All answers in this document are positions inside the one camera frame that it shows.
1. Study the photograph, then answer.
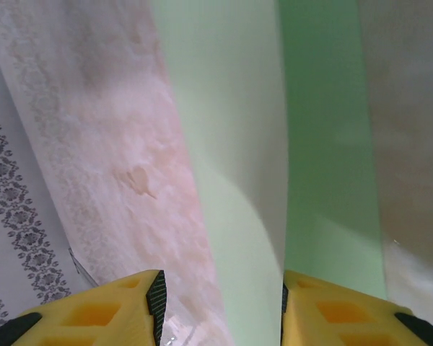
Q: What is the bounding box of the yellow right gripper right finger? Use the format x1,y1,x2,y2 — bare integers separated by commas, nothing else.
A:
280,270,433,346

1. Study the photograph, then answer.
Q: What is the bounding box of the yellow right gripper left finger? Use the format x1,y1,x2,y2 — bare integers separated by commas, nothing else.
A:
6,269,167,346

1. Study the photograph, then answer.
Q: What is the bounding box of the light green paper sheet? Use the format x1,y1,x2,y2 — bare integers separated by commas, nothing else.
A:
150,0,389,346

